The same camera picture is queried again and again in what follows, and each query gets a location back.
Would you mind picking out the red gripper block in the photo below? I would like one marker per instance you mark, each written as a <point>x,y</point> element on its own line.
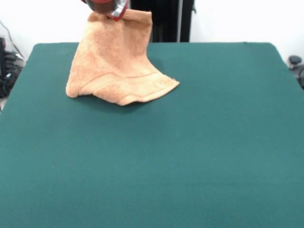
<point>118,10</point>

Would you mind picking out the tan terry towel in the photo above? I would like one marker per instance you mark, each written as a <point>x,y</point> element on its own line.
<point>114,59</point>

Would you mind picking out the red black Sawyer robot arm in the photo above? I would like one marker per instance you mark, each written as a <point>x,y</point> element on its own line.
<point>99,6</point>

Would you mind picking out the dark green table cloth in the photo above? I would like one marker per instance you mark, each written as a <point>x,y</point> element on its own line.
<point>190,142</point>

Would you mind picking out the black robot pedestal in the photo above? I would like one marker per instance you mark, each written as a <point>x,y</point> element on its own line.
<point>166,23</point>

